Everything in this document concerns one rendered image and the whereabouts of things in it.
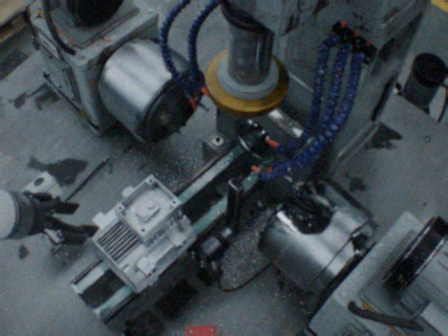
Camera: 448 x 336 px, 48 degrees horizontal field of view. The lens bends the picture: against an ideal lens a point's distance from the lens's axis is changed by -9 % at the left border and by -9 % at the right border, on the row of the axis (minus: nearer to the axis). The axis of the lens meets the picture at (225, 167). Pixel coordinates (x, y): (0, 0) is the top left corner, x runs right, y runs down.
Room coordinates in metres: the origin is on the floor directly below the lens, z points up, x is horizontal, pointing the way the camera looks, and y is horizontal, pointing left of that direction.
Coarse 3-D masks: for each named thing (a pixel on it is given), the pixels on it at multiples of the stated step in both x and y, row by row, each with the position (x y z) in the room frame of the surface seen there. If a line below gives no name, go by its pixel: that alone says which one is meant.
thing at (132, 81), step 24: (120, 48) 0.96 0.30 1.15; (144, 48) 0.95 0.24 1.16; (120, 72) 0.88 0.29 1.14; (144, 72) 0.87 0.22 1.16; (168, 72) 0.87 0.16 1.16; (120, 96) 0.83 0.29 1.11; (144, 96) 0.81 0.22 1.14; (168, 96) 0.83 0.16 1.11; (120, 120) 0.81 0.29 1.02; (144, 120) 0.77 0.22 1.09; (168, 120) 0.78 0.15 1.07
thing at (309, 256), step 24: (312, 192) 0.55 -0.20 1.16; (336, 192) 0.56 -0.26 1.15; (288, 216) 0.50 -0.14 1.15; (312, 216) 0.49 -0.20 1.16; (336, 216) 0.50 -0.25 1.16; (360, 216) 0.50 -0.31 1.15; (264, 240) 0.46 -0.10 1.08; (288, 240) 0.45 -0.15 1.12; (312, 240) 0.44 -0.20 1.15; (336, 240) 0.44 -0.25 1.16; (360, 240) 0.44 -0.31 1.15; (288, 264) 0.41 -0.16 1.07; (312, 264) 0.40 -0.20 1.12; (336, 264) 0.39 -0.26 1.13; (312, 288) 0.36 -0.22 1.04
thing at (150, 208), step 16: (144, 192) 0.55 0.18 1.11; (160, 192) 0.55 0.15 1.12; (128, 208) 0.51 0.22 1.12; (144, 208) 0.51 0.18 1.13; (160, 208) 0.51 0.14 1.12; (176, 208) 0.51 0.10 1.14; (128, 224) 0.46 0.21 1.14; (144, 224) 0.47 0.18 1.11; (160, 224) 0.47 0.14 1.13; (144, 240) 0.43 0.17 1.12
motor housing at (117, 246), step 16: (112, 224) 0.48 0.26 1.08; (176, 224) 0.50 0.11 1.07; (96, 240) 0.43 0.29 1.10; (112, 240) 0.43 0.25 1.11; (128, 240) 0.43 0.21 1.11; (160, 240) 0.45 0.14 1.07; (192, 240) 0.48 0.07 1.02; (112, 256) 0.39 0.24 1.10; (128, 256) 0.40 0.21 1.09; (160, 256) 0.42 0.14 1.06; (176, 256) 0.44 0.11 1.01; (160, 272) 0.40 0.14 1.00
